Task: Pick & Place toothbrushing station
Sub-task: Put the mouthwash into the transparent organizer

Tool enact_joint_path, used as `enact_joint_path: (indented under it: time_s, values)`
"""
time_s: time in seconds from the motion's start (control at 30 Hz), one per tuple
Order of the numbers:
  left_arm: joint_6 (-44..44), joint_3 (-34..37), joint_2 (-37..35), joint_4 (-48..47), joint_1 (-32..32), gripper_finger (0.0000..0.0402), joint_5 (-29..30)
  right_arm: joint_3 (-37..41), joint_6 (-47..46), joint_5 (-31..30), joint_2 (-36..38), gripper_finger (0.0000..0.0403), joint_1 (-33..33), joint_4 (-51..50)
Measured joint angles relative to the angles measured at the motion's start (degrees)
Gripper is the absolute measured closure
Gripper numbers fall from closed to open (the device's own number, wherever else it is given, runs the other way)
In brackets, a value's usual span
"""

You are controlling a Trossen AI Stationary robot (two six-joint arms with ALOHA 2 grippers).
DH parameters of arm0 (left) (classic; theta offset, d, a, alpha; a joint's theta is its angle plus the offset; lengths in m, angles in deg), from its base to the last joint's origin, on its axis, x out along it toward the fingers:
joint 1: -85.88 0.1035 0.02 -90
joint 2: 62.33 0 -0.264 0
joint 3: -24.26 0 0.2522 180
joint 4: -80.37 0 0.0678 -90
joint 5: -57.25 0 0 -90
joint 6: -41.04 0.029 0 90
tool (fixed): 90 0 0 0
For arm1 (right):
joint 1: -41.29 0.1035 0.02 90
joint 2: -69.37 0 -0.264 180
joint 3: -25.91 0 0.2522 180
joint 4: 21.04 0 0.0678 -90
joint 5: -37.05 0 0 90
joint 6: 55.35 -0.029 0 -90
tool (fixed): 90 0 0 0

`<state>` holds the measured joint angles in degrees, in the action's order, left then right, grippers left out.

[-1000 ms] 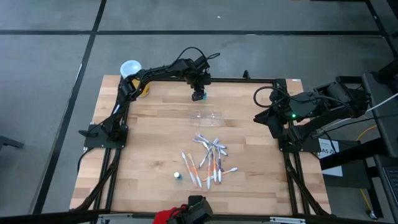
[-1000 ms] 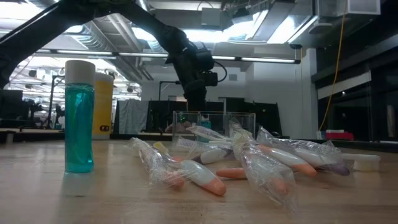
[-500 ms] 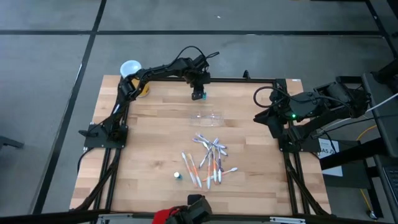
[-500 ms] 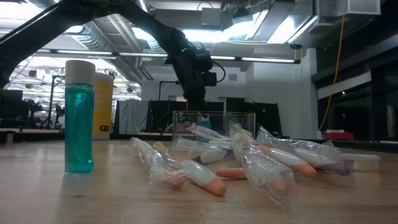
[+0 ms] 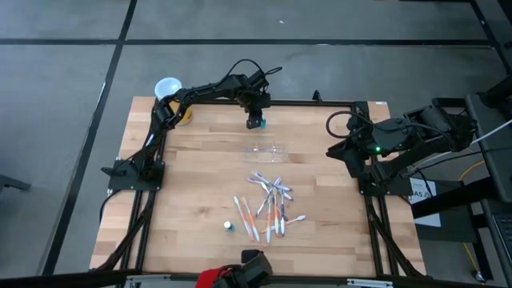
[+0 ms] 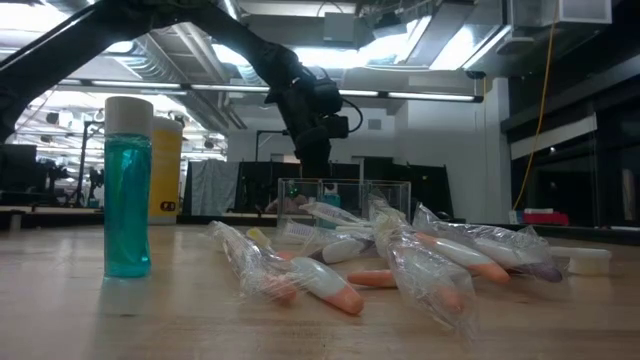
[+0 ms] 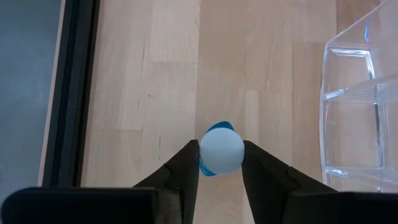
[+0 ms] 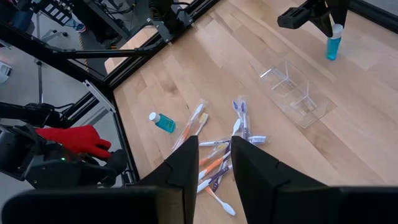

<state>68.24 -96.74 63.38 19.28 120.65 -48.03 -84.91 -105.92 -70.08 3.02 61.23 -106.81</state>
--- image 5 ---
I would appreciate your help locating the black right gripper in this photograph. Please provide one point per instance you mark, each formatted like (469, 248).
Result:
(368, 148)

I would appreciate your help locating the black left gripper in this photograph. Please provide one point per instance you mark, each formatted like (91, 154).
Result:
(256, 106)

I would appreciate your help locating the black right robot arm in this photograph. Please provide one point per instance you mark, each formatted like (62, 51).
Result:
(424, 132)

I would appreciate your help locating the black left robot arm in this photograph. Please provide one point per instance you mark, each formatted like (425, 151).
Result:
(200, 91)

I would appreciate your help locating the clear plastic organizer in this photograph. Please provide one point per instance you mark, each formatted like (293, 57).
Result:
(266, 154)

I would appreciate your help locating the pile of wrapped toothbrushes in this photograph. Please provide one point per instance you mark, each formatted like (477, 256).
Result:
(304, 103)

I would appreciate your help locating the small black clamp knob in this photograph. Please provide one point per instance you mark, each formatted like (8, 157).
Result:
(317, 96)

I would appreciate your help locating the yellow canister white lid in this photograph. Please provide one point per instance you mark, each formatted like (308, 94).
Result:
(168, 87)

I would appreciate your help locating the white paper sign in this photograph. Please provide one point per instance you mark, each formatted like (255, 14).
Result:
(430, 220)

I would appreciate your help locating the black desk beam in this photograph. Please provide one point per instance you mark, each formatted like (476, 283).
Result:
(452, 198)

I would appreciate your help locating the grey desk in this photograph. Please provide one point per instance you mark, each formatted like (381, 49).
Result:
(502, 176)

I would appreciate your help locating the black keyboard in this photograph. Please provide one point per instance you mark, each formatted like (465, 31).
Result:
(505, 236)

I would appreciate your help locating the silver caster wheel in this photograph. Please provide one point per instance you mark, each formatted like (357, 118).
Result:
(478, 276)

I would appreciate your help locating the black crossbar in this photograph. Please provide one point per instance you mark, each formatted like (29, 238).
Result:
(60, 278)

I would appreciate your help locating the black stand foot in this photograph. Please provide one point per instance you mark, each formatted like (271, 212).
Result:
(12, 182)

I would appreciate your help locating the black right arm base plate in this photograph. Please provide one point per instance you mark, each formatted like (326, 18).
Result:
(400, 190)

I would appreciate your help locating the silver metal bracket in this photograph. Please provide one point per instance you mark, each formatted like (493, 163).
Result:
(368, 283)
(140, 281)

